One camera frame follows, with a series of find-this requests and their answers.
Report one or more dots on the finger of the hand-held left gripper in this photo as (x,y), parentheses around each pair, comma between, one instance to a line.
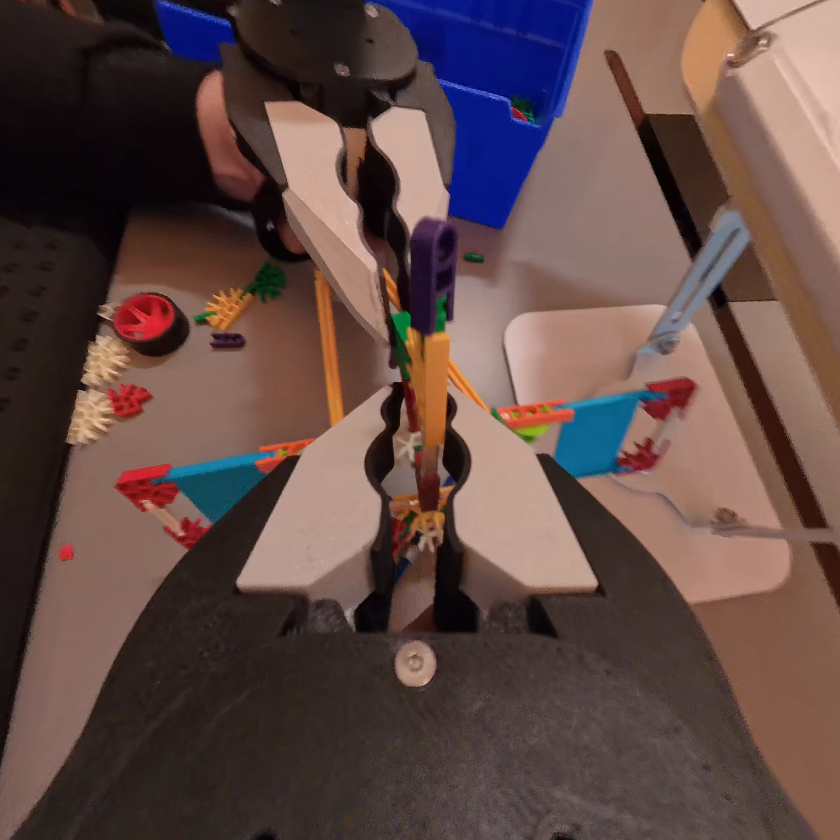
(420,164)
(315,184)

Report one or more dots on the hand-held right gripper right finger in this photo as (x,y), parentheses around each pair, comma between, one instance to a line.
(525,525)

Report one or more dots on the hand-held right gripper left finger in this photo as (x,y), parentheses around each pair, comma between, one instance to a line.
(315,525)

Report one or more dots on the colourful construction toy airplane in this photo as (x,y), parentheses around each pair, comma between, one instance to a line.
(210,482)

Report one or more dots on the person's left forearm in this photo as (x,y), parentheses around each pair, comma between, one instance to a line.
(98,111)

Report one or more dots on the person's left hand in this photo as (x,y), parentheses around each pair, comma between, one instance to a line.
(220,138)

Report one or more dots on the green fan connector piece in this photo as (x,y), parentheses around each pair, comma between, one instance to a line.
(269,282)

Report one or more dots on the red green toy pieces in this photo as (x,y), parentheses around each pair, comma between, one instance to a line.
(523,110)

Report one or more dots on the yellow connector with green rod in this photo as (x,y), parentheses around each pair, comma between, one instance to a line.
(226,307)

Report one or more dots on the white metal stand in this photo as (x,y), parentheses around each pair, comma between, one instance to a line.
(577,354)

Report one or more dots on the small purple toy piece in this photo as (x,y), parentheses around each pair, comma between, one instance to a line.
(228,340)

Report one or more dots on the red toy wheel black tyre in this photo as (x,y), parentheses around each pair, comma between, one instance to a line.
(148,325)

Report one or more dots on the red fan connector piece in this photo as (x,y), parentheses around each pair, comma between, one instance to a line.
(129,399)

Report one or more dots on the white snowflake connector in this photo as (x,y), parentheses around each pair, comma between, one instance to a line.
(88,417)
(105,361)

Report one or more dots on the wooden board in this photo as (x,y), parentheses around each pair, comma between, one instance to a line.
(699,46)

